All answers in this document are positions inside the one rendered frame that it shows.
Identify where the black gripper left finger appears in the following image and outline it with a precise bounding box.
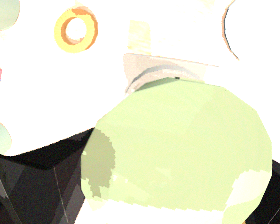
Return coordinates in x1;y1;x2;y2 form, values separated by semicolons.
0;127;95;224

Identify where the yellow ring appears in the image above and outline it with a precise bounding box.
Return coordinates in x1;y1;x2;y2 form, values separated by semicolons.
54;8;99;53

